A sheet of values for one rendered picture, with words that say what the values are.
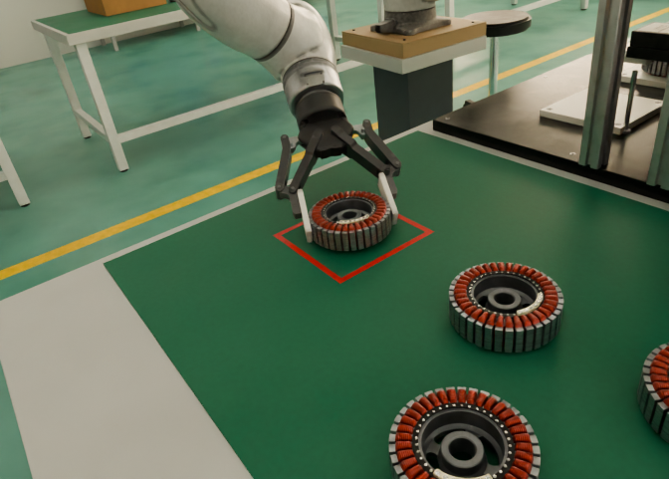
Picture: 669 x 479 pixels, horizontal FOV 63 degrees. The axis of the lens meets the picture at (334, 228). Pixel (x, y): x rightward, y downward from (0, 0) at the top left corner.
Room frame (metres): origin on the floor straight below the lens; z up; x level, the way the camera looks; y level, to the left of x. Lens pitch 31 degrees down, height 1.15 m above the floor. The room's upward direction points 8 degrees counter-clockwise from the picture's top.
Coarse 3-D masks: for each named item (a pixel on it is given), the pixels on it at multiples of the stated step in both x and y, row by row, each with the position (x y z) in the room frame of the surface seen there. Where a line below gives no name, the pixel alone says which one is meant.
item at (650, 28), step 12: (648, 24) 0.86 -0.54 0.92; (660, 24) 0.85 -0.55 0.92; (636, 36) 0.83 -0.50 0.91; (648, 36) 0.82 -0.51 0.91; (660, 36) 0.80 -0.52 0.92; (636, 48) 0.83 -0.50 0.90; (648, 48) 0.81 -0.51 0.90; (660, 48) 0.80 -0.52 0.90; (624, 60) 0.84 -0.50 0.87; (636, 60) 0.83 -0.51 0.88; (648, 60) 0.82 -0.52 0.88; (660, 60) 0.79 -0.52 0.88
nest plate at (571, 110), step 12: (576, 96) 0.96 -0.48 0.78; (624, 96) 0.93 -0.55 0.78; (552, 108) 0.92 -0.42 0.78; (564, 108) 0.91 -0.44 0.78; (576, 108) 0.90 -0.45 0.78; (624, 108) 0.87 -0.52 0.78; (636, 108) 0.86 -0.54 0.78; (648, 108) 0.86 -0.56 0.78; (660, 108) 0.86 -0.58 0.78; (564, 120) 0.87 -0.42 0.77; (576, 120) 0.86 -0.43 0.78; (636, 120) 0.82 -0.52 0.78
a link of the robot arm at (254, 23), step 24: (192, 0) 0.79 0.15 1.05; (216, 0) 0.78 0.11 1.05; (240, 0) 0.80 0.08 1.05; (264, 0) 0.82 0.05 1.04; (216, 24) 0.80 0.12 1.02; (240, 24) 0.80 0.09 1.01; (264, 24) 0.82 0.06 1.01; (288, 24) 0.84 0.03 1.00; (240, 48) 0.83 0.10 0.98; (264, 48) 0.83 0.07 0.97
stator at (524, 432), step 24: (408, 408) 0.30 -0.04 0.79; (432, 408) 0.30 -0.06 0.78; (456, 408) 0.30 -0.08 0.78; (480, 408) 0.29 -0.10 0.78; (504, 408) 0.29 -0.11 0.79; (408, 432) 0.28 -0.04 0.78; (432, 432) 0.29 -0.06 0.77; (456, 432) 0.28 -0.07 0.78; (480, 432) 0.28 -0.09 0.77; (504, 432) 0.27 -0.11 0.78; (528, 432) 0.27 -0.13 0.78; (408, 456) 0.26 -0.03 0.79; (480, 456) 0.25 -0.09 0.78; (504, 456) 0.25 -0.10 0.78; (528, 456) 0.24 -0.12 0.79
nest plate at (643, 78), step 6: (636, 66) 1.08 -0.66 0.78; (624, 72) 1.05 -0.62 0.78; (630, 72) 1.05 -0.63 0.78; (642, 72) 1.04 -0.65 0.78; (624, 78) 1.03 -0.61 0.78; (630, 78) 1.02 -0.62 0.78; (642, 78) 1.01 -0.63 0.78; (648, 78) 1.00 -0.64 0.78; (654, 78) 1.00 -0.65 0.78; (660, 78) 0.99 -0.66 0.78; (666, 78) 0.99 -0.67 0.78; (642, 84) 1.00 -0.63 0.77; (648, 84) 0.99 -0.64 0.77; (654, 84) 0.98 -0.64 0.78; (660, 84) 0.97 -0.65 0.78
